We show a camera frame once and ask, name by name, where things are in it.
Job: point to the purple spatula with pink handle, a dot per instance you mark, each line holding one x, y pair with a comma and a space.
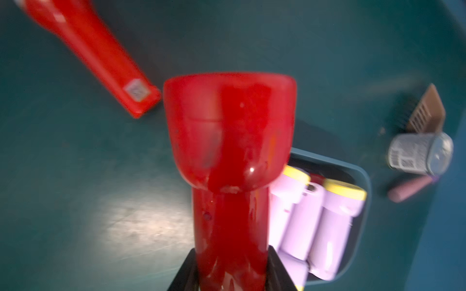
411, 187

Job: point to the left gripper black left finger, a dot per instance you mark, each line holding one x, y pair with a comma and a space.
187, 278

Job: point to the light purple flashlight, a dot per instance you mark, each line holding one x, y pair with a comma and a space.
298, 270

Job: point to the teal plastic storage box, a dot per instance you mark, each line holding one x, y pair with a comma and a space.
322, 167

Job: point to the brown plastic litter scoop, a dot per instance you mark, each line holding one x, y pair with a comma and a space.
429, 115

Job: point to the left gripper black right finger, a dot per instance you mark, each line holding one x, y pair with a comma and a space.
277, 278

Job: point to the silver pull-tab tin can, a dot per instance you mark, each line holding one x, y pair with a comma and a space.
421, 153

